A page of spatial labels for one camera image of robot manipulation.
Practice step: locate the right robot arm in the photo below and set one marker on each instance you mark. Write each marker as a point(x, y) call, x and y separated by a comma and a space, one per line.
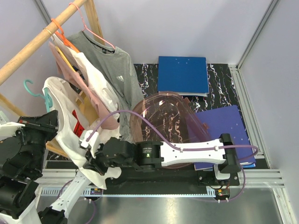
point(148, 156)

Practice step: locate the wooden rack frame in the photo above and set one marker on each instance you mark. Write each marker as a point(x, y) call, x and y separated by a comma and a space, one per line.
point(23, 55)

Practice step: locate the wooden box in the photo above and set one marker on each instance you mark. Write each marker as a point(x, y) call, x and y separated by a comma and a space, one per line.
point(89, 113)

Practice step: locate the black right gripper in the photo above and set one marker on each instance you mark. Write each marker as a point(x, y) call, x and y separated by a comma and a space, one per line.
point(93, 163)

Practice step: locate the yellow plastic hanger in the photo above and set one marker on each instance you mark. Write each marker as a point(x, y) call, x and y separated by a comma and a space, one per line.
point(63, 56)

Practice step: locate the pink wire hanger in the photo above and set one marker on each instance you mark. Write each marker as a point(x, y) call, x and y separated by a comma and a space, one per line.
point(94, 25)

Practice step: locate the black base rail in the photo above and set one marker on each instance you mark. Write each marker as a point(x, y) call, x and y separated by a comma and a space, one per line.
point(181, 182)

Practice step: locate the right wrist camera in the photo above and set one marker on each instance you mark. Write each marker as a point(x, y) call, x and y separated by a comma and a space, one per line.
point(89, 139)

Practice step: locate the blue folder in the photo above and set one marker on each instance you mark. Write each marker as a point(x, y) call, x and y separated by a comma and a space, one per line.
point(186, 76)

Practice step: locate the pink t shirt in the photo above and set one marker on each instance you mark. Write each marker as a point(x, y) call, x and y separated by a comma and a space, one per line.
point(78, 80)

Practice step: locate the clear pink plastic basin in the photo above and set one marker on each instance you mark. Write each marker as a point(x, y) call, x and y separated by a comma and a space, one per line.
point(172, 116)

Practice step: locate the orange plastic hanger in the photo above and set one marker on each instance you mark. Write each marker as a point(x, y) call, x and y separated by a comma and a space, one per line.
point(60, 34)

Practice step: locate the wooden clothes rail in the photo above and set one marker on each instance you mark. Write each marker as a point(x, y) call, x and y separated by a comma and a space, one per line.
point(22, 56)

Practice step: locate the grey adidas t shirt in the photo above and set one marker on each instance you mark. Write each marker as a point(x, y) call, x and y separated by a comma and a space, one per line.
point(116, 66)

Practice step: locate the white t shirt blue graphic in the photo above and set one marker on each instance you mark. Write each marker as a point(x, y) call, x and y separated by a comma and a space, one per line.
point(93, 77)

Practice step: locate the teal plastic hanger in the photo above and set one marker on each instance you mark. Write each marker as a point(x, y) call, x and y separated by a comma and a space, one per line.
point(45, 96)

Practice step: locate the white t shirt red print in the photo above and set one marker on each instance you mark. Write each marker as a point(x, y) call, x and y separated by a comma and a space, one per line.
point(71, 124)

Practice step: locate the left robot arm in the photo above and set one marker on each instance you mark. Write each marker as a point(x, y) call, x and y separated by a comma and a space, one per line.
point(22, 149)

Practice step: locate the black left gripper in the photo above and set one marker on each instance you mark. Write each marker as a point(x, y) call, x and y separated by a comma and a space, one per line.
point(47, 121)

